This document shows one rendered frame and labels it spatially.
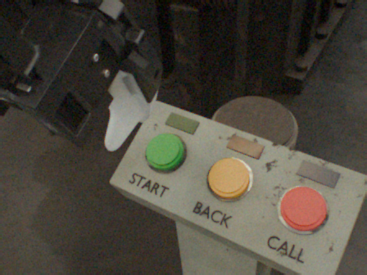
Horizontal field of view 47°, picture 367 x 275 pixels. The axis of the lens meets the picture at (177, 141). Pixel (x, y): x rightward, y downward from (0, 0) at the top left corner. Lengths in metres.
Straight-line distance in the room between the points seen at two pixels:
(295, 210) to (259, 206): 0.04
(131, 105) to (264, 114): 0.32
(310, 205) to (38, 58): 0.27
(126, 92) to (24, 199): 0.98
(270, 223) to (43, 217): 0.87
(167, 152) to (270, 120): 0.21
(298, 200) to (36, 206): 0.92
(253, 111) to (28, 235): 0.76
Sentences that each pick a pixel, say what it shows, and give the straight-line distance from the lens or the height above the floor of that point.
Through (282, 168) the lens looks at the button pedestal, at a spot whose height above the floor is 0.61.
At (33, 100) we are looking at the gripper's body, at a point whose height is 0.81.
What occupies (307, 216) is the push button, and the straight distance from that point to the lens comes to 0.40.
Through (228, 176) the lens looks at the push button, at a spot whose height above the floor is 0.61.
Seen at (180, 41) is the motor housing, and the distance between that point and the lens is 1.13.
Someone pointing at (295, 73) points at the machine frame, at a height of 0.07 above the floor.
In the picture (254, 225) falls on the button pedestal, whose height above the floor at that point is 0.59.
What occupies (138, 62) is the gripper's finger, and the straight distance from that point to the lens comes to 0.26.
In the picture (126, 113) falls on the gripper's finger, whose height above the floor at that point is 0.73.
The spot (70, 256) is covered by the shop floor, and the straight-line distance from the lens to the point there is 1.11.
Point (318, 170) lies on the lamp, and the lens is 0.42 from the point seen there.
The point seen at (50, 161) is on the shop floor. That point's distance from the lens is 1.32.
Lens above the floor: 0.94
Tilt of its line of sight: 47 degrees down
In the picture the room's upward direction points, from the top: 6 degrees counter-clockwise
